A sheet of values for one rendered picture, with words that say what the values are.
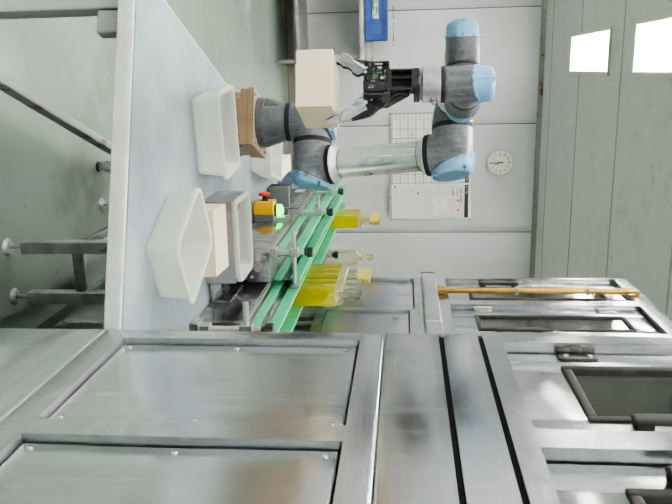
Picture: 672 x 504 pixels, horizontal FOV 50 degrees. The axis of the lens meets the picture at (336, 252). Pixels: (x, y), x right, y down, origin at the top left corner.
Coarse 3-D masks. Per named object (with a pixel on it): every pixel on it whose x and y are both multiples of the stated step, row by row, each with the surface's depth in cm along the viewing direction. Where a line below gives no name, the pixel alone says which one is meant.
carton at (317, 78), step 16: (304, 64) 147; (320, 64) 146; (304, 80) 146; (320, 80) 146; (336, 80) 155; (304, 96) 146; (320, 96) 146; (336, 96) 155; (304, 112) 150; (320, 112) 150; (336, 112) 155
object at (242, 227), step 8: (248, 192) 199; (240, 200) 189; (248, 200) 200; (232, 208) 185; (240, 208) 200; (248, 208) 200; (232, 216) 186; (240, 216) 201; (248, 216) 201; (240, 224) 202; (248, 224) 202; (240, 232) 202; (248, 232) 202; (240, 240) 203; (248, 240) 203; (240, 248) 203; (248, 248) 203; (240, 256) 204; (248, 256) 204; (240, 264) 203; (248, 264) 203; (240, 272) 189; (248, 272) 198; (240, 280) 190
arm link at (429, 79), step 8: (424, 72) 146; (432, 72) 146; (440, 72) 146; (424, 80) 146; (432, 80) 146; (440, 80) 146; (424, 88) 146; (432, 88) 146; (440, 88) 146; (424, 96) 147; (432, 96) 147; (440, 96) 147; (432, 104) 149
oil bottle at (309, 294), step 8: (304, 288) 214; (312, 288) 213; (320, 288) 213; (328, 288) 213; (336, 288) 213; (296, 296) 214; (304, 296) 214; (312, 296) 214; (320, 296) 213; (328, 296) 213; (336, 296) 213; (344, 296) 214; (296, 304) 215; (304, 304) 214; (312, 304) 214; (320, 304) 214; (328, 304) 214; (336, 304) 214
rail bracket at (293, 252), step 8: (272, 248) 206; (296, 248) 205; (312, 248) 206; (272, 256) 206; (296, 256) 205; (312, 256) 206; (296, 264) 207; (296, 272) 208; (296, 280) 208; (296, 288) 208
